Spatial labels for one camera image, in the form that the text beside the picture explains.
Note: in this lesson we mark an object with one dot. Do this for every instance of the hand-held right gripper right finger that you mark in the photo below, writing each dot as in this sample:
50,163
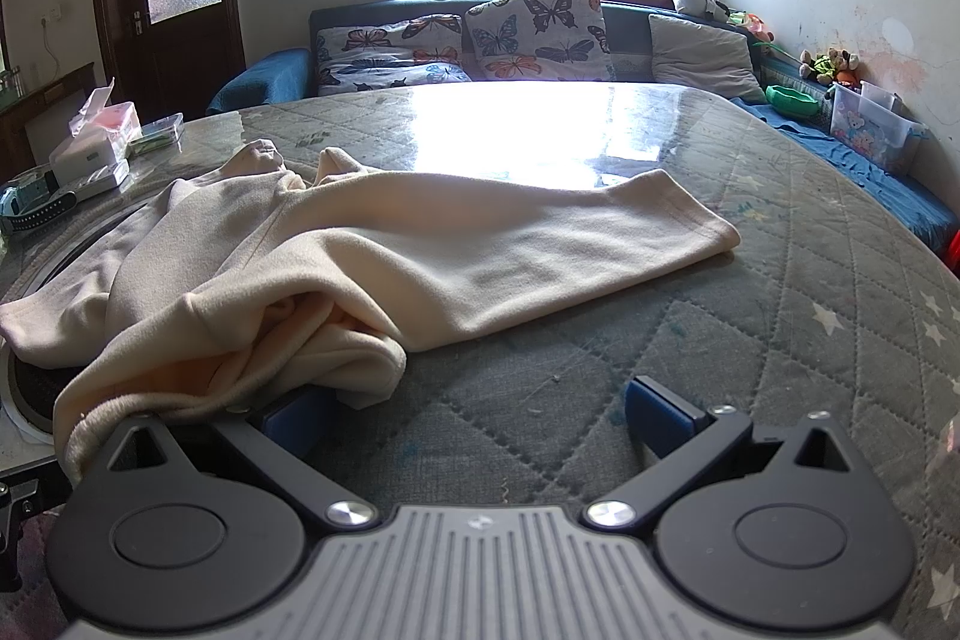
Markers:
660,415

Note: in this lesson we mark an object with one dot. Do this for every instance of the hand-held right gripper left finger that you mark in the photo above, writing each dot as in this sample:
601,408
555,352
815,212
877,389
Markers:
296,419

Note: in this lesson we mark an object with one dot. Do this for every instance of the cream sweatshirt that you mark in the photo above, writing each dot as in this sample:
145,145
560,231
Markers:
450,235

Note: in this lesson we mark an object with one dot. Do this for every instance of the clear container with green contents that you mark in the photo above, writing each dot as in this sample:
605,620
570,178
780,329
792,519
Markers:
157,132

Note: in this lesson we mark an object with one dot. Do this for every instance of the blue black wrist device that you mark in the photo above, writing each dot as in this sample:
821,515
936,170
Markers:
34,201

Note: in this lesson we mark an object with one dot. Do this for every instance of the green plastic basin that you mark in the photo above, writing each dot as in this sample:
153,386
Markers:
791,100

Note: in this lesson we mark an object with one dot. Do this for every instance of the blue sofa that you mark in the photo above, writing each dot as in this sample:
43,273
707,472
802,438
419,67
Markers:
270,74

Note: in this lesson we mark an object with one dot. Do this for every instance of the clear plastic storage box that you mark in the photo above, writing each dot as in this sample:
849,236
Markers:
874,130

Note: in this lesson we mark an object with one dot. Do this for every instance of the grey pillow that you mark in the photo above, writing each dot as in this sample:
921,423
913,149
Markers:
697,55

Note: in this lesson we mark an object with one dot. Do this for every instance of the wide butterfly print pillow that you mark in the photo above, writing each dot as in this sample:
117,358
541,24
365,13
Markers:
375,55

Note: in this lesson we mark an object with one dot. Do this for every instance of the colourful plush toys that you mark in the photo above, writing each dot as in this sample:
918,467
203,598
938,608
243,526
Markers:
829,66

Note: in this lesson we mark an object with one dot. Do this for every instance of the dark wooden cabinet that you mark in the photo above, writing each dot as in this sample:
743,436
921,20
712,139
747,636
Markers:
37,123

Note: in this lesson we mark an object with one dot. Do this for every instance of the green pink toy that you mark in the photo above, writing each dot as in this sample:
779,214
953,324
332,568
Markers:
750,25

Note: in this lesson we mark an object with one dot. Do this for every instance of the square butterfly print pillow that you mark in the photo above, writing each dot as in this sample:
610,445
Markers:
525,33

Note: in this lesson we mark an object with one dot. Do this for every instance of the white wall socket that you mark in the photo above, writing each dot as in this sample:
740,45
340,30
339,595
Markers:
55,16

